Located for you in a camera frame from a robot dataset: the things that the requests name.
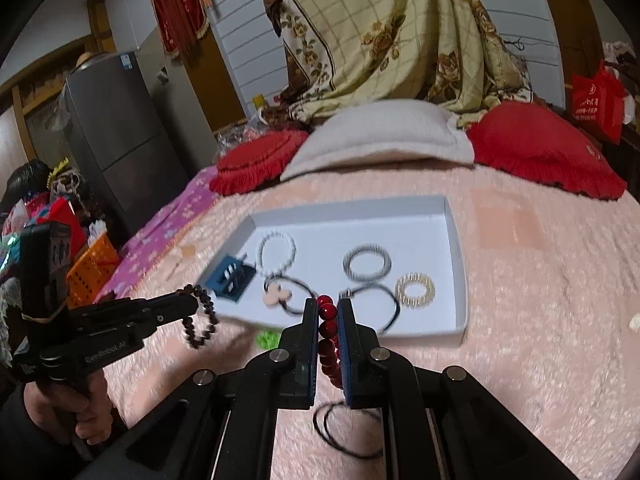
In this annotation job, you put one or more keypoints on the white crumpled tissue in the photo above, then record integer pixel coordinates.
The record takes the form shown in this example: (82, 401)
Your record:
(634, 321)

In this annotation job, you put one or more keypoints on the small brown hair pin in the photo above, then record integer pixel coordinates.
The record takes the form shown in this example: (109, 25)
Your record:
(173, 270)

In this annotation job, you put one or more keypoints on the wooden door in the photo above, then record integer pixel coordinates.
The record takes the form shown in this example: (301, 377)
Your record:
(215, 85)

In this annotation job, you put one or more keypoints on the pink quilted bedspread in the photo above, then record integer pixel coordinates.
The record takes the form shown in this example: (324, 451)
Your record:
(525, 310)

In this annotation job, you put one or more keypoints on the orange plastic basket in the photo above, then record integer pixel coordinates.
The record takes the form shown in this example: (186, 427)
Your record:
(95, 265)

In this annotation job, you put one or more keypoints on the beige pillow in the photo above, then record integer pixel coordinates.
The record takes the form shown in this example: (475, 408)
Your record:
(375, 135)

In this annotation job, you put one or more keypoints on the grey refrigerator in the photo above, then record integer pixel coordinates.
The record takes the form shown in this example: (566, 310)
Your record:
(125, 135)

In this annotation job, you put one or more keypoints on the white plastic bag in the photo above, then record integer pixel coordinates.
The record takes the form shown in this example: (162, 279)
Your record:
(97, 232)

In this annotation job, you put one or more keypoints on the purple patterned sheet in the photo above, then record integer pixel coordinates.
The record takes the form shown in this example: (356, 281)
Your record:
(155, 240)

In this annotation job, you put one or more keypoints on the clear plastic bag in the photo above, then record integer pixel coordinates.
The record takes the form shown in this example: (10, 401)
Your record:
(235, 137)

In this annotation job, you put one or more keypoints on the red shopping bag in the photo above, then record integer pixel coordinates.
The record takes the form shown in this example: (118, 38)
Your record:
(595, 100)

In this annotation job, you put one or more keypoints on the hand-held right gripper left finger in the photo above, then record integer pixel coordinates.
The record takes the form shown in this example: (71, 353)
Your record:
(306, 380)

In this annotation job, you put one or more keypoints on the white cardboard box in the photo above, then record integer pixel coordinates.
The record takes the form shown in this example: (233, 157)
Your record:
(320, 230)

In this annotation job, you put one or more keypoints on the blue hair claw clip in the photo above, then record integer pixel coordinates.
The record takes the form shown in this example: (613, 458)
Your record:
(220, 280)

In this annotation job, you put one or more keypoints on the floral checked blanket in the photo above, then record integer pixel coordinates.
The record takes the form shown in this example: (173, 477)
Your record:
(390, 35)

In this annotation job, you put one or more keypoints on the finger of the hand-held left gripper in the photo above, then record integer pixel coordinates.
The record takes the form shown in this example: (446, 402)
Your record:
(170, 302)
(172, 319)

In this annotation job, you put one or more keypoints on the person's left hand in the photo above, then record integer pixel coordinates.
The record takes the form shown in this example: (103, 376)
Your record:
(90, 415)

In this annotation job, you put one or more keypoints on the red box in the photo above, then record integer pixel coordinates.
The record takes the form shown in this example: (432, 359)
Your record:
(57, 220)

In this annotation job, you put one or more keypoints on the red ruffled cushion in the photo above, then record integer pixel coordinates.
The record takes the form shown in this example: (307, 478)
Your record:
(540, 150)
(250, 160)

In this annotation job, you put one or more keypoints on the red knot wall decoration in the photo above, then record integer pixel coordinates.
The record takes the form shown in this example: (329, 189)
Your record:
(180, 10)

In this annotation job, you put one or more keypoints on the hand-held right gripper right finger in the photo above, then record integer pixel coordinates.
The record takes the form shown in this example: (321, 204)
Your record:
(350, 360)

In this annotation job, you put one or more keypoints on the yellow bottle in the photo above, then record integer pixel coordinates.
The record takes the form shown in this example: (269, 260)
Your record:
(258, 102)

